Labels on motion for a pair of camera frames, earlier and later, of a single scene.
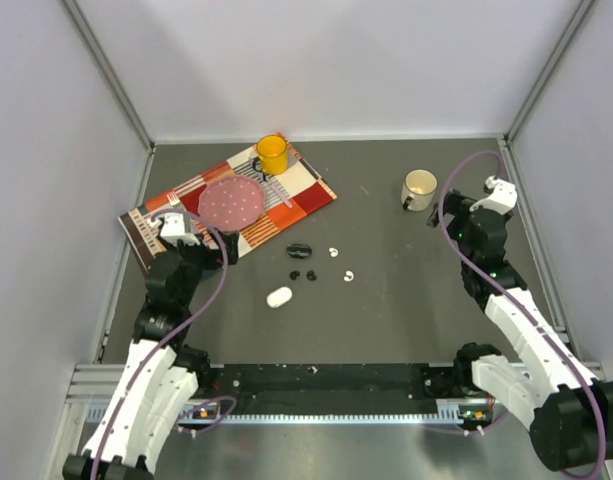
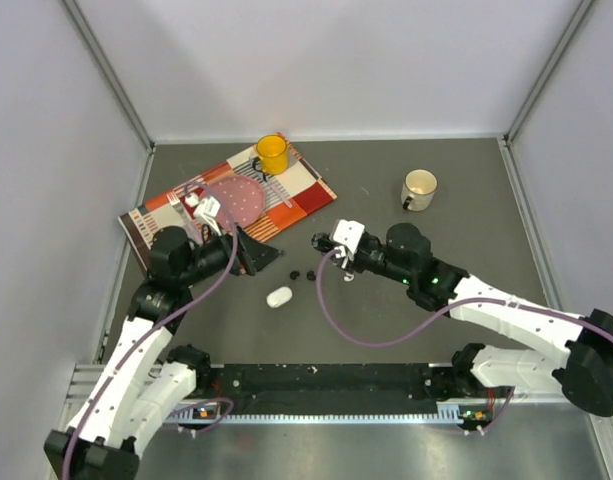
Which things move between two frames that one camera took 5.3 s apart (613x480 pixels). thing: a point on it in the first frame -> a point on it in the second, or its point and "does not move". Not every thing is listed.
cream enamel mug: x=419 y=186 does not move
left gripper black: x=212 y=256 -> x=251 y=256
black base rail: x=333 y=389 does not move
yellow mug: x=273 y=155 does not move
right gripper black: x=456 y=205 -> x=353 y=263
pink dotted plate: x=232 y=203 does not move
